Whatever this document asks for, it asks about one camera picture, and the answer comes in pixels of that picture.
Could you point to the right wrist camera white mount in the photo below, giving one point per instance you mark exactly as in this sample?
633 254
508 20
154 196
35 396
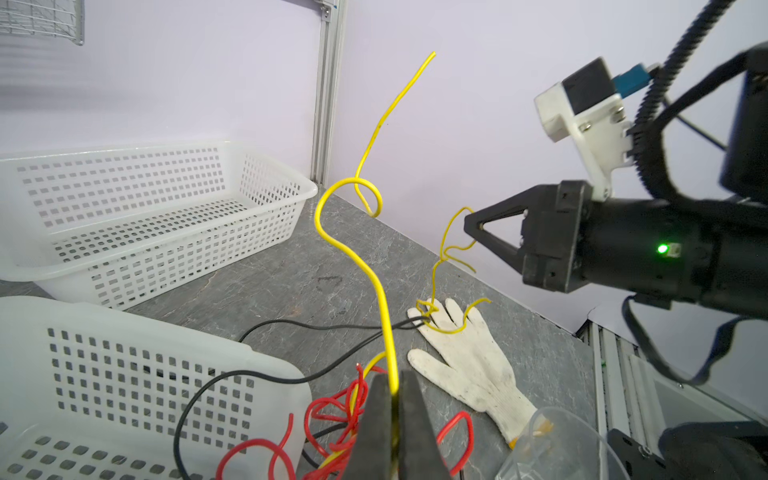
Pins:
588 107

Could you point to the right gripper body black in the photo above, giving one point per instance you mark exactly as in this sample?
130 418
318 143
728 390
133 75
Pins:
551 231

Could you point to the white basket back right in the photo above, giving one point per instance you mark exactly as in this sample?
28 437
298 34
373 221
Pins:
117 226

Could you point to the white work glove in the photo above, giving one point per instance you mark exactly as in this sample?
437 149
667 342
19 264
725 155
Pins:
472 368

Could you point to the aluminium frame rails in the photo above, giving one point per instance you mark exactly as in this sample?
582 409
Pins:
332 26

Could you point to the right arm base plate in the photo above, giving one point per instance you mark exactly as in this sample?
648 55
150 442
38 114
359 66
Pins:
715 450

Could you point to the white wire wall rack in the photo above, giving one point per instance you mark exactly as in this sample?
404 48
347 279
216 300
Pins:
63 19

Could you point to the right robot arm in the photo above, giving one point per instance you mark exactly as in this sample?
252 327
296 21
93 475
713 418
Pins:
628 226

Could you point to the white basket centre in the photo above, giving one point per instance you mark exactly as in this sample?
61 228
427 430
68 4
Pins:
93 393

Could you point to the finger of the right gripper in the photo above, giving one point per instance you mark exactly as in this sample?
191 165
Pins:
528 203
510 254

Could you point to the clear plastic cup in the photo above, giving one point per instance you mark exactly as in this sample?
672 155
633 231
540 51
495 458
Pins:
557 444

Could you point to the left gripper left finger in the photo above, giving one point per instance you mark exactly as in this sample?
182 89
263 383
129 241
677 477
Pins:
371 455

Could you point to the white basket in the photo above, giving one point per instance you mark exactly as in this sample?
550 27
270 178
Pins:
93 393
117 226

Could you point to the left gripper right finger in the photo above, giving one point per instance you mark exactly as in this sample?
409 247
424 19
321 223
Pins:
417 452

